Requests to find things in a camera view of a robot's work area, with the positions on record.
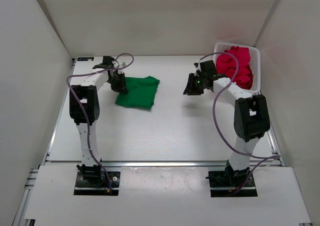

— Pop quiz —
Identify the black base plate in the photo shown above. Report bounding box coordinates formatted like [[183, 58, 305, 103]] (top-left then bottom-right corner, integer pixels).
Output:
[[73, 171, 121, 196], [205, 171, 258, 198]]

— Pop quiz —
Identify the green t shirt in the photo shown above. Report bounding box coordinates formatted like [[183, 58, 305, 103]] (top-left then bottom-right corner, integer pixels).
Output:
[[115, 76, 160, 111]]

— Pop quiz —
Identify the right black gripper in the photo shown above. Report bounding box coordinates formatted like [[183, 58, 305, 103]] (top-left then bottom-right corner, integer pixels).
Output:
[[182, 73, 206, 96]]

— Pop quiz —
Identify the aluminium frame rail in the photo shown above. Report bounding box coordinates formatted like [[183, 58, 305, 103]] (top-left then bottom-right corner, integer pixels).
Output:
[[44, 160, 282, 167]]

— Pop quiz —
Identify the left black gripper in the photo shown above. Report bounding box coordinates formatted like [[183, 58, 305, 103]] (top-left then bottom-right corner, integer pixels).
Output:
[[106, 71, 127, 94]]

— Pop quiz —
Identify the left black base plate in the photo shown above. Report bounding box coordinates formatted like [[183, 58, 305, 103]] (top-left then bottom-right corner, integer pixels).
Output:
[[73, 171, 121, 196]]

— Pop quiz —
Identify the dark label sticker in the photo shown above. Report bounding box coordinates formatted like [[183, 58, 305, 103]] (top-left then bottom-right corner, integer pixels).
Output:
[[77, 57, 94, 62]]

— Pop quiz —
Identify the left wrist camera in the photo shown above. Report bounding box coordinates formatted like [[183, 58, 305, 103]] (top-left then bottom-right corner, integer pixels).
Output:
[[114, 62, 126, 74]]

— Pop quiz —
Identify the white plastic basket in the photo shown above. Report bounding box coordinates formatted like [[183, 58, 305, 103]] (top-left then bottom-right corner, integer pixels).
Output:
[[213, 42, 261, 94]]

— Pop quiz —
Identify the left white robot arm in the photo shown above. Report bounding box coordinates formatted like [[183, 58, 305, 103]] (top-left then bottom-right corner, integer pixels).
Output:
[[66, 56, 129, 190]]

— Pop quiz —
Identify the red t shirt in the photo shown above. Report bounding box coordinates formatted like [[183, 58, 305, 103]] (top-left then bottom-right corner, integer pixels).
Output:
[[216, 46, 254, 90]]

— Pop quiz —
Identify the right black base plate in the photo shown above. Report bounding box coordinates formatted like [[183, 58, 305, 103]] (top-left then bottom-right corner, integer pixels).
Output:
[[205, 171, 258, 198]]

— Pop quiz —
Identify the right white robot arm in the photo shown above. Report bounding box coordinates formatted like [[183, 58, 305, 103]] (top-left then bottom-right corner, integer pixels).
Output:
[[183, 60, 270, 187]]

